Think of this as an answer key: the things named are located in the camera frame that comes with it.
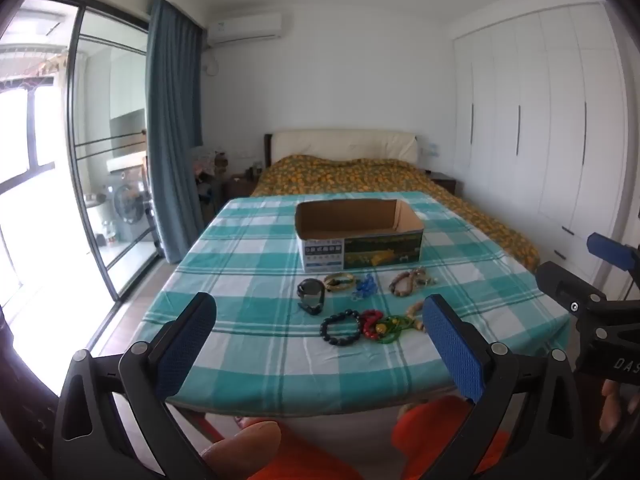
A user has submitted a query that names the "pale wooden bead bracelet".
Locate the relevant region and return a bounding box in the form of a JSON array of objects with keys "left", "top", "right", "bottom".
[{"left": 405, "top": 300, "right": 431, "bottom": 334}]

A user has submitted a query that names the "person's left hand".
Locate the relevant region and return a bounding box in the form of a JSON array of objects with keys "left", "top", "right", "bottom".
[{"left": 200, "top": 420, "right": 282, "bottom": 480}]

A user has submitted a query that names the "white wardrobe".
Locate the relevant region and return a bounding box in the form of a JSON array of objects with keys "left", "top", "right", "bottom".
[{"left": 452, "top": 2, "right": 629, "bottom": 287}]

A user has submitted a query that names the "grey washing machine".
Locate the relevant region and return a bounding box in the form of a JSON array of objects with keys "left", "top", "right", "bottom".
[{"left": 104, "top": 170, "right": 152, "bottom": 247}]

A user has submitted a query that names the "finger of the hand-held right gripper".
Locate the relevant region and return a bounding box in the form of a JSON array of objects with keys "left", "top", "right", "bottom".
[
  {"left": 586, "top": 232, "right": 640, "bottom": 272},
  {"left": 535, "top": 261, "right": 609, "bottom": 317}
]

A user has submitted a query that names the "printed cardboard box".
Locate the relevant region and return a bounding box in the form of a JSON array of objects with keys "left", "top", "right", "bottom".
[{"left": 294, "top": 198, "right": 426, "bottom": 274}]

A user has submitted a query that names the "dark wooden nightstand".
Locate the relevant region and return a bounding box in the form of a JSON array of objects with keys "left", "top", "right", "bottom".
[
  {"left": 222, "top": 173, "right": 262, "bottom": 202},
  {"left": 428, "top": 171, "right": 459, "bottom": 196}
]

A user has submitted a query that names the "green checked tablecloth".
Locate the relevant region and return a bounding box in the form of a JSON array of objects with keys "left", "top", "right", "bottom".
[{"left": 131, "top": 191, "right": 572, "bottom": 419}]

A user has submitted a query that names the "gold chain bracelet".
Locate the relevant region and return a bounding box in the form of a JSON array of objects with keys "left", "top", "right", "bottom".
[{"left": 322, "top": 271, "right": 357, "bottom": 291}]

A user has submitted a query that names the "blue curtain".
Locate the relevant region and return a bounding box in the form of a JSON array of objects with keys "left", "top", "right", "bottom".
[{"left": 145, "top": 0, "right": 205, "bottom": 265}]

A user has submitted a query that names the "brown wooden bead bracelet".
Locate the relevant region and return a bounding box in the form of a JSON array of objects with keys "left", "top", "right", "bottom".
[{"left": 388, "top": 268, "right": 437, "bottom": 299}]

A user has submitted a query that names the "person's right hand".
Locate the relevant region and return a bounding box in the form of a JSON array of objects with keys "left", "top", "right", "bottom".
[{"left": 600, "top": 377, "right": 640, "bottom": 435}]

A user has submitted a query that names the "pile of clothes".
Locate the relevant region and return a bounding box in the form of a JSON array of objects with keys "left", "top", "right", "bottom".
[{"left": 192, "top": 149, "right": 232, "bottom": 186}]

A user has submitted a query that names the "white air conditioner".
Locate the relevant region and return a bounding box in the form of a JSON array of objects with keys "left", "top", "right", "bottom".
[{"left": 207, "top": 12, "right": 284, "bottom": 47}]

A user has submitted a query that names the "black framed glass door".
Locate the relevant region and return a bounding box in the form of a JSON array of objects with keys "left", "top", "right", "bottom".
[{"left": 62, "top": 2, "right": 168, "bottom": 302}]

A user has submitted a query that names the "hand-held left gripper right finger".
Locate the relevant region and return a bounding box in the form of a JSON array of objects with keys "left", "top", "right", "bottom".
[{"left": 421, "top": 294, "right": 586, "bottom": 480}]

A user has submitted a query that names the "green translucent bracelet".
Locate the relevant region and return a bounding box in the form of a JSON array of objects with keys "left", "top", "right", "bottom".
[{"left": 375, "top": 314, "right": 412, "bottom": 345}]

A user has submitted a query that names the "black bead bracelet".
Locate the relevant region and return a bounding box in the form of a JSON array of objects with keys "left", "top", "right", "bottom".
[{"left": 319, "top": 311, "right": 362, "bottom": 347}]

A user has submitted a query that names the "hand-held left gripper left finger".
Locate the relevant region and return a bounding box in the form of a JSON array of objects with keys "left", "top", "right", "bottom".
[{"left": 52, "top": 291, "right": 218, "bottom": 480}]

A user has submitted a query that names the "red bead bracelet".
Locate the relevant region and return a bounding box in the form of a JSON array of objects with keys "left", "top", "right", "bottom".
[{"left": 359, "top": 309, "right": 385, "bottom": 341}]

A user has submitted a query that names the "black wristwatch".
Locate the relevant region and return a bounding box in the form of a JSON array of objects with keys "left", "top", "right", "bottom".
[{"left": 296, "top": 278, "right": 327, "bottom": 316}]

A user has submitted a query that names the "blue crystal bead bracelet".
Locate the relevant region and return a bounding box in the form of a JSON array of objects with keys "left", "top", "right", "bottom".
[{"left": 350, "top": 274, "right": 377, "bottom": 302}]

